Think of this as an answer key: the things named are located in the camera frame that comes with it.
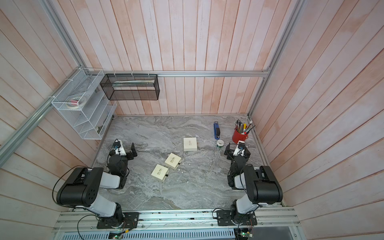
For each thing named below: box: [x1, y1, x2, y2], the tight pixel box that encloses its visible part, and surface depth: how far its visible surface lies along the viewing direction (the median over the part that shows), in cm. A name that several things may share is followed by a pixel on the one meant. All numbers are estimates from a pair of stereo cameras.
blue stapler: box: [213, 121, 221, 140], surface depth 108 cm
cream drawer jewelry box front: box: [150, 164, 169, 182], surface depth 88 cm
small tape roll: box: [216, 139, 225, 147], surface depth 103 cm
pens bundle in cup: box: [234, 119, 256, 135], surface depth 98 cm
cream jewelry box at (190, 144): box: [183, 137, 198, 151], surface depth 100 cm
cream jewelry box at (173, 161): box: [164, 152, 182, 170], surface depth 93 cm
